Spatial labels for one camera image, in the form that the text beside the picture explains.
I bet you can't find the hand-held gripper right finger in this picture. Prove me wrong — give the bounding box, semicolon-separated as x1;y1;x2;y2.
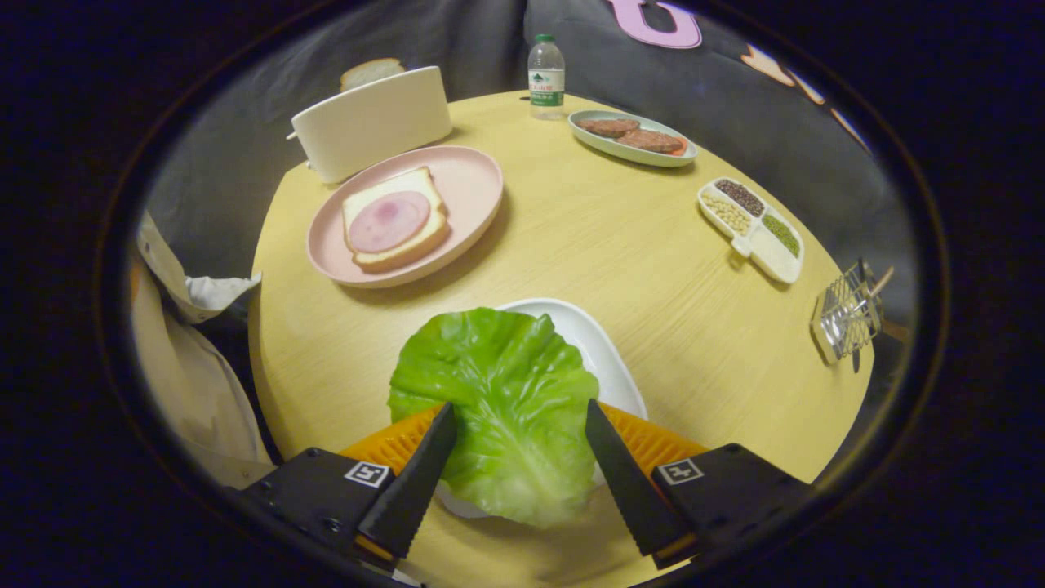
585;399;817;570

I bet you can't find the white square plate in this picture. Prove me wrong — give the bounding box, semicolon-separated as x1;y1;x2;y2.
437;298;648;519

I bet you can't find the pink ham slice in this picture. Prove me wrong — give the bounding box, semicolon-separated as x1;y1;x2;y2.
347;191;431;254

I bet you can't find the black backdrop cloth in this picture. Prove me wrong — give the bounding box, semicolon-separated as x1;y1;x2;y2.
143;0;919;327

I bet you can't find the white divided bean dish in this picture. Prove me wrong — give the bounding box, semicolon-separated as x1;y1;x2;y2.
697;177;805;285

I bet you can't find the clear green-capped water bottle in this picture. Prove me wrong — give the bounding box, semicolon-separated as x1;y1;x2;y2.
527;33;566;121

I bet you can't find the brown meat patty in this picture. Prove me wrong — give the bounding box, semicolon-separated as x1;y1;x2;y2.
580;118;642;138
616;129;685;154

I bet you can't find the white toaster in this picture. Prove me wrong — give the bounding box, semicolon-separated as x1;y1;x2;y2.
286;65;453;185

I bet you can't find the wooden stick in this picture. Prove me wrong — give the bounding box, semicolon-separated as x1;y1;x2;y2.
849;265;895;315

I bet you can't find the light green round plate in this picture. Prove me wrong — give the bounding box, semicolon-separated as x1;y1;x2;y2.
568;109;699;168

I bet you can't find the clear glass utensil holder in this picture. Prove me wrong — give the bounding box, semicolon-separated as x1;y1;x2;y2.
811;259;885;364

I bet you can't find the pink round plate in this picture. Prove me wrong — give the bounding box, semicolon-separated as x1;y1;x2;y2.
306;145;505;288

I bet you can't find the brown crust bread slice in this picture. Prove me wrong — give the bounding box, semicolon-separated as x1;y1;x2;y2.
340;57;406;91

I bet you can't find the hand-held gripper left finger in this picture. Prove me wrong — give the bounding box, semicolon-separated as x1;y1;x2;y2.
237;402;458;572

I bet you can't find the green lettuce leaf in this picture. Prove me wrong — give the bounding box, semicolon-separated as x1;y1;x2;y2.
388;307;601;528

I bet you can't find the white bread slice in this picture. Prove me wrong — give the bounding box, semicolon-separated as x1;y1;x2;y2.
341;167;450;273

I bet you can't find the person's beige jacket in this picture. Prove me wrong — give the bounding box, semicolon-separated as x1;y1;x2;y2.
131;212;278;491

